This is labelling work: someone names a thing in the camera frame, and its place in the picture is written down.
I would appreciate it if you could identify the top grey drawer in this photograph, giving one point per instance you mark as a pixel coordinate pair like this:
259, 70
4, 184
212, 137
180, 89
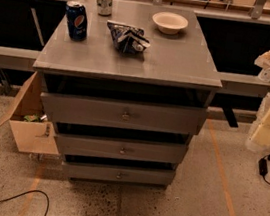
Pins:
123, 114

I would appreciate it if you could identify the open cardboard box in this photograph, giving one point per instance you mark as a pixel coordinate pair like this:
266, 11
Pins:
25, 115

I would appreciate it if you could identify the bottom grey drawer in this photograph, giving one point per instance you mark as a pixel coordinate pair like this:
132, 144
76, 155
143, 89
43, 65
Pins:
118, 174

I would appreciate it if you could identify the blue chip bag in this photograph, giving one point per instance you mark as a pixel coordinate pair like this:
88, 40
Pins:
127, 38

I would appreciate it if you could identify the grey drawer cabinet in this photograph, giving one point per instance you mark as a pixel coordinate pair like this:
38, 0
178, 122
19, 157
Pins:
175, 70

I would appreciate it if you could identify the grey metal rail frame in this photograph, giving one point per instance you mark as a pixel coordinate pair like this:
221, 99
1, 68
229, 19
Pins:
233, 42

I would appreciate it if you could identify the black power adapter with cable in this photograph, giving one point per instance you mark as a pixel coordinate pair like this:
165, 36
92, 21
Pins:
263, 167

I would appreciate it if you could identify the grey drawer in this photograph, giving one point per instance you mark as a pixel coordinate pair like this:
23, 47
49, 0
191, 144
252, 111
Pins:
123, 114
120, 148
118, 174

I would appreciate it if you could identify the blue Pepsi can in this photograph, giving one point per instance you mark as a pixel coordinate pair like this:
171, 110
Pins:
76, 20

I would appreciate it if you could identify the middle grey drawer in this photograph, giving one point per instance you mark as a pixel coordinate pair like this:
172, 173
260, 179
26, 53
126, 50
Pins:
120, 148

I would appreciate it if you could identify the white paper bowl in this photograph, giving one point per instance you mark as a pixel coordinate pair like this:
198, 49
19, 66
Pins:
169, 23

